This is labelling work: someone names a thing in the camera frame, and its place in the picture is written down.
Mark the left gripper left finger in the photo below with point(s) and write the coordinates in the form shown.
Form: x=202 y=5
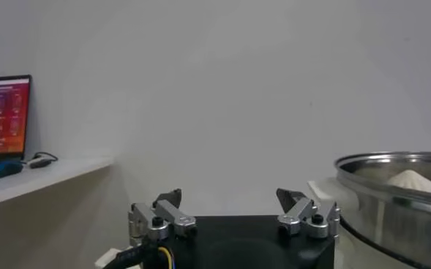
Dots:
x=164 y=213

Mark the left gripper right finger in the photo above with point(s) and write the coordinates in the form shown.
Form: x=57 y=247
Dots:
x=299 y=212

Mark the white steamed baozi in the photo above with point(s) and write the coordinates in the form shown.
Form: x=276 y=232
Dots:
x=414 y=181

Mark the stainless steel steamer basket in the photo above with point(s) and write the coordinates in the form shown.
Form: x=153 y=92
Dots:
x=401 y=226

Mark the white side table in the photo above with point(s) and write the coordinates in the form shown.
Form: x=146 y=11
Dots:
x=54 y=175

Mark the small black device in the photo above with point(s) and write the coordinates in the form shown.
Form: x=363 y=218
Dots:
x=39 y=163

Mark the black laptop with red screen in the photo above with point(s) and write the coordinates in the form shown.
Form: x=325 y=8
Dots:
x=3 y=117

